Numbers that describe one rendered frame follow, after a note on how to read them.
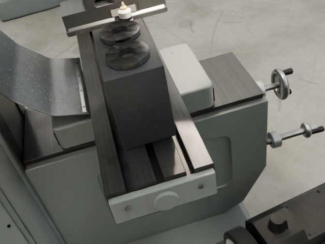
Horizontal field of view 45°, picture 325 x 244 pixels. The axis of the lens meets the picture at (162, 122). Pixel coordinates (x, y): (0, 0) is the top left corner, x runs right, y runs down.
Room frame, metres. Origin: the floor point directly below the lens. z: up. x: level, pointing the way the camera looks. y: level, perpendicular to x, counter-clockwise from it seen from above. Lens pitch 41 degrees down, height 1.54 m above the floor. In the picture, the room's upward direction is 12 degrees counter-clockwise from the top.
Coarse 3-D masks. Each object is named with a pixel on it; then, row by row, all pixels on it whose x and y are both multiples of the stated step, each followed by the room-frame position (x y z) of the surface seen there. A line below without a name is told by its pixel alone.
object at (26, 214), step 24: (0, 96) 0.99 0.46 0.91; (0, 120) 0.89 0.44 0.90; (24, 120) 1.09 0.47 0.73; (0, 144) 0.84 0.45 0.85; (0, 168) 0.81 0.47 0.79; (24, 168) 0.86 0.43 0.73; (0, 192) 0.79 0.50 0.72; (24, 192) 0.82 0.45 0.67; (0, 216) 0.78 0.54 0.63; (24, 216) 0.79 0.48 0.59; (48, 216) 0.84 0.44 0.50; (0, 240) 0.77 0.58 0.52; (24, 240) 0.78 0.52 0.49; (48, 240) 0.80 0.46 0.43
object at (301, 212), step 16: (304, 192) 0.68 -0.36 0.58; (320, 192) 0.66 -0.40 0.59; (272, 208) 0.64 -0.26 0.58; (288, 208) 0.63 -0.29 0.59; (304, 208) 0.62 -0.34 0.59; (320, 208) 0.61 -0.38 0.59; (256, 224) 0.58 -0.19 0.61; (272, 224) 0.56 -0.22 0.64; (288, 224) 0.56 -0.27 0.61; (304, 224) 0.57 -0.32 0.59; (320, 224) 0.56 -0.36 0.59; (256, 240) 0.57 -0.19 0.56; (272, 240) 0.53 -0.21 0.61; (288, 240) 0.52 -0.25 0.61; (304, 240) 0.52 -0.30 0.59; (320, 240) 0.52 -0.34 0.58
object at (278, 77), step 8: (272, 72) 1.14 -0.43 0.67; (280, 72) 1.10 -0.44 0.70; (288, 72) 1.10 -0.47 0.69; (272, 80) 1.14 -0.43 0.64; (280, 80) 1.09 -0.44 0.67; (264, 88) 1.07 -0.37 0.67; (272, 88) 1.09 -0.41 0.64; (280, 88) 1.09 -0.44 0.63; (288, 88) 1.05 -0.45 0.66; (280, 96) 1.08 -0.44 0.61
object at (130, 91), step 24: (120, 24) 0.81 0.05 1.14; (144, 24) 0.82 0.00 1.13; (96, 48) 0.75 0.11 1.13; (120, 48) 0.71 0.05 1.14; (144, 48) 0.69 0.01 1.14; (120, 72) 0.64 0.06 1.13; (144, 72) 0.63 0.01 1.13; (120, 96) 0.62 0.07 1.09; (144, 96) 0.63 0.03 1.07; (168, 96) 0.63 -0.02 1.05; (120, 120) 0.62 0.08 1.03; (144, 120) 0.63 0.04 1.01; (168, 120) 0.63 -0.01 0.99
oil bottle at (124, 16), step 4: (124, 4) 1.14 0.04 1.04; (120, 8) 1.13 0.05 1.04; (124, 8) 1.13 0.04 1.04; (128, 8) 1.14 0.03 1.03; (120, 12) 1.13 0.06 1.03; (124, 12) 1.12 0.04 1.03; (128, 12) 1.12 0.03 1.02; (120, 16) 1.12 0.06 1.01; (124, 16) 1.12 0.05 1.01; (128, 16) 1.12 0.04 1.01; (132, 16) 1.13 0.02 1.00; (120, 20) 1.13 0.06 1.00
